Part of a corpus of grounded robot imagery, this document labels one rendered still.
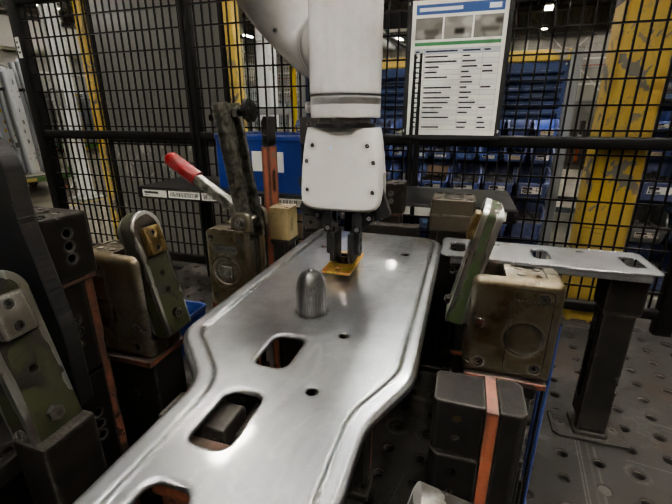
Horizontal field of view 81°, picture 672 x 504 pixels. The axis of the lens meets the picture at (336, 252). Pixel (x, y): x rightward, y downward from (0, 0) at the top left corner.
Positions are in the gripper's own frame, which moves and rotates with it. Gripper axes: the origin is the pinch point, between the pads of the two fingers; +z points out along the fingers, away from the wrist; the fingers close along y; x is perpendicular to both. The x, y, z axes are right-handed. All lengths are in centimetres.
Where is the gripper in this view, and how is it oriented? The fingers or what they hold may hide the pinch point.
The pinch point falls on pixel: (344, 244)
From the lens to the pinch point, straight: 52.7
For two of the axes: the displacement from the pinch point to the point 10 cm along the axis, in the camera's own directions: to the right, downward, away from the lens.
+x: 3.0, -3.1, 9.0
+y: 9.5, 1.0, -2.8
